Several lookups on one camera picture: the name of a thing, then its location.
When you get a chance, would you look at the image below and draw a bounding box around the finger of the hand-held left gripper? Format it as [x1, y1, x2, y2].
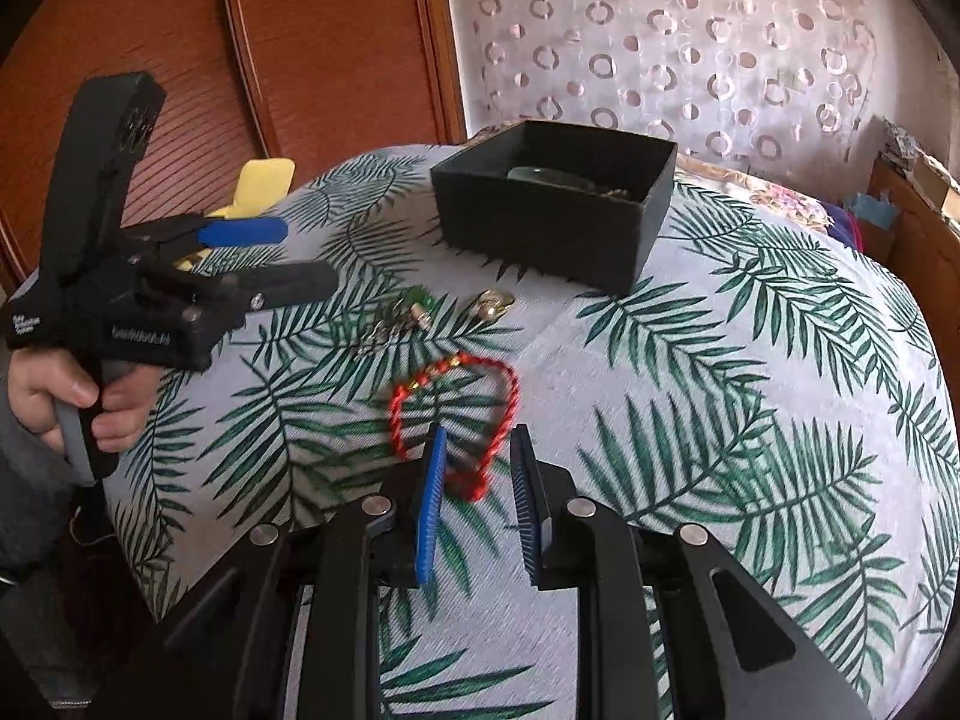
[127, 261, 341, 327]
[124, 214, 291, 265]

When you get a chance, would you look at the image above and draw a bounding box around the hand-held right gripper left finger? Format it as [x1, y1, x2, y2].
[105, 424, 451, 720]

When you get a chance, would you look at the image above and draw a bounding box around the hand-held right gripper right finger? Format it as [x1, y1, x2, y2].
[510, 424, 875, 720]

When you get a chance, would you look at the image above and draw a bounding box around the red rope bracelet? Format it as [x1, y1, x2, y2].
[388, 352, 522, 502]

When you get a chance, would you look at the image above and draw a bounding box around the green gem pendant necklace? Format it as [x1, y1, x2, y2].
[358, 283, 437, 355]

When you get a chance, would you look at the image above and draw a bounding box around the gold ring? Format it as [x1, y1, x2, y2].
[461, 291, 517, 322]

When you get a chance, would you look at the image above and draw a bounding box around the black square box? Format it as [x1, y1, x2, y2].
[430, 118, 680, 295]

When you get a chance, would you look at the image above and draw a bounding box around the green jade bangle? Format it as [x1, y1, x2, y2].
[506, 163, 593, 185]

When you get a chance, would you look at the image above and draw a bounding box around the person's left forearm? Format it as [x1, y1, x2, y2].
[0, 382, 98, 586]

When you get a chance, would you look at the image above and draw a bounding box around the person's left hand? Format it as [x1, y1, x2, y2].
[7, 349, 160, 466]

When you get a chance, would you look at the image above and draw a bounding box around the yellow plush toy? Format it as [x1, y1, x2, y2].
[172, 157, 295, 271]

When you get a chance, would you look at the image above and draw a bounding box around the wooden wardrobe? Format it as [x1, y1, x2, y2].
[0, 0, 470, 301]

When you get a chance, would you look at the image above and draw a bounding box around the palm leaf print blanket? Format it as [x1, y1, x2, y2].
[101, 142, 960, 720]

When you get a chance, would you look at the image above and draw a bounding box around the floral bedsheet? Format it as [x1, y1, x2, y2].
[671, 154, 856, 241]

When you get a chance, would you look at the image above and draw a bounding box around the dark blue quilt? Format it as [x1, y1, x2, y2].
[825, 202, 863, 250]

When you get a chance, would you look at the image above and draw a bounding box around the circle patterned sheer curtain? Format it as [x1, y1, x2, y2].
[439, 0, 878, 181]

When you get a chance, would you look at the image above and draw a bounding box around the wooden window cabinet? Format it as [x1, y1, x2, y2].
[862, 157, 960, 331]

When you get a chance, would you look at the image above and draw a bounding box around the cardboard box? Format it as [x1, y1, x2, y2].
[911, 157, 960, 215]

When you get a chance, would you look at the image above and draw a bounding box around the floral cloth pile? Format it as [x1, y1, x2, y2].
[877, 116, 920, 162]

